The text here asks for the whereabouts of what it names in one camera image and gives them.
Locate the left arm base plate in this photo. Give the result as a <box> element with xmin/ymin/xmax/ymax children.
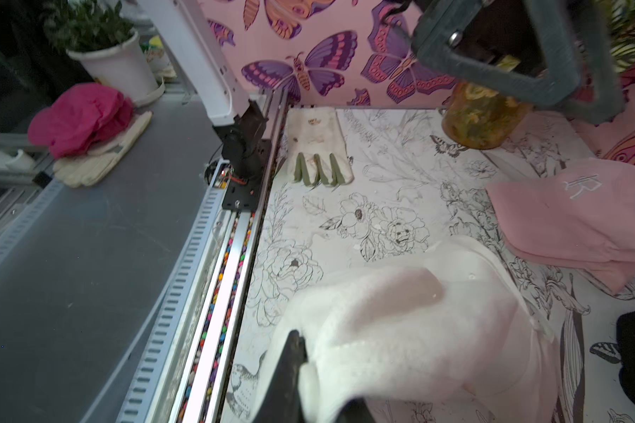
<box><xmin>222</xmin><ymin>139</ymin><xmax>272</xmax><ymax>213</ymax></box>

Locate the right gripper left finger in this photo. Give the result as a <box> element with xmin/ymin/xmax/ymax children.
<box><xmin>252</xmin><ymin>330</ymin><xmax>307</xmax><ymax>423</ymax></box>

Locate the pink cap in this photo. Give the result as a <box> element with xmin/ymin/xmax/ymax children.
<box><xmin>486</xmin><ymin>159</ymin><xmax>635</xmax><ymax>294</ymax></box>

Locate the aluminium front rail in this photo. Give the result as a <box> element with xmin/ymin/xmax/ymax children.
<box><xmin>116</xmin><ymin>90</ymin><xmax>289</xmax><ymax>422</ymax></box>

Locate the white Colorado cap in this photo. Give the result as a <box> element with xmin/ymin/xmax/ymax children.
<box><xmin>250</xmin><ymin>235</ymin><xmax>558</xmax><ymax>422</ymax></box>

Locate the potted plant white pot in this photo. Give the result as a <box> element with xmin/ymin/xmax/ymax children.
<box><xmin>42</xmin><ymin>1</ymin><xmax>165</xmax><ymax>108</ymax></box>

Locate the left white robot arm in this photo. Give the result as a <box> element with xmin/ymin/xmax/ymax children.
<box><xmin>142</xmin><ymin>1</ymin><xmax>625</xmax><ymax>180</ymax></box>

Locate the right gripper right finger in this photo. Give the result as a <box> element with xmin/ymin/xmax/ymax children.
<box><xmin>335</xmin><ymin>398</ymin><xmax>376</xmax><ymax>423</ymax></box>

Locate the magenta cloth outside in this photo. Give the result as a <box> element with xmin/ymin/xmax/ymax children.
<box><xmin>28</xmin><ymin>83</ymin><xmax>134</xmax><ymax>159</ymax></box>

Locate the amber vase with flowers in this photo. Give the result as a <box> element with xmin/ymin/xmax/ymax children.
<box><xmin>442</xmin><ymin>82</ymin><xmax>534</xmax><ymax>150</ymax></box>

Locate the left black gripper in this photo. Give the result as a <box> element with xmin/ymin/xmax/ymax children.
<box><xmin>411</xmin><ymin>0</ymin><xmax>625</xmax><ymax>124</ymax></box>

